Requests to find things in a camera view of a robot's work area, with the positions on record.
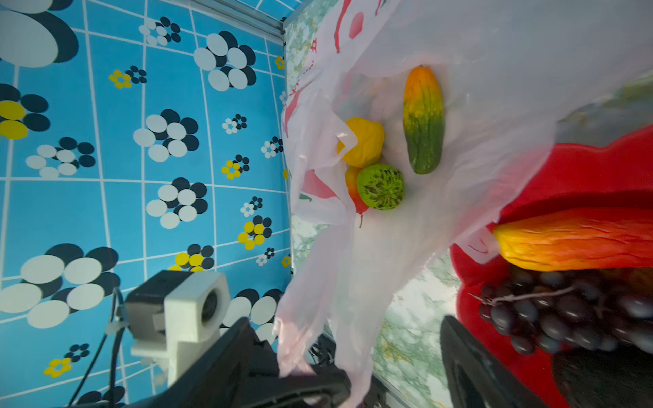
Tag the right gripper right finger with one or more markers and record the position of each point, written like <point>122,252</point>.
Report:
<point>475,378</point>

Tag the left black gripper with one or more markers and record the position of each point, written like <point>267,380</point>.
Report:
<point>325,386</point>

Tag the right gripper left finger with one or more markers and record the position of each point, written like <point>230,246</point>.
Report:
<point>239,370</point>

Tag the dark purple grape bunch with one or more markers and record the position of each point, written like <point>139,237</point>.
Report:
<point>550,311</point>

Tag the dark avocado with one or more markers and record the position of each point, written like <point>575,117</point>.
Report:
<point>621,378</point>

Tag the red yellow mango fruit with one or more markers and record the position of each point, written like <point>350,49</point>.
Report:
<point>579,239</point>

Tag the green round fruit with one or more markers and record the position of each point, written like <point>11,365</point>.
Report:
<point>381,187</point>

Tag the yellow lemon fruit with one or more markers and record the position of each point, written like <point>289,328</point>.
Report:
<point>370,143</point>

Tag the pink printed plastic bag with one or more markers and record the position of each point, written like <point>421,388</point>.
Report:
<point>508,71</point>

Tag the green orange papaya fruit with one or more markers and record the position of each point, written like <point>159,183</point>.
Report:
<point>423,120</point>

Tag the red flower-shaped plate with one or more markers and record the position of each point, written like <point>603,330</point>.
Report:
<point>575,175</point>

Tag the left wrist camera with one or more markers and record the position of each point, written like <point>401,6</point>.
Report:
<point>174,318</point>

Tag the left aluminium corner post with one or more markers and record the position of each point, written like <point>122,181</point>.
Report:
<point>239,15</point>

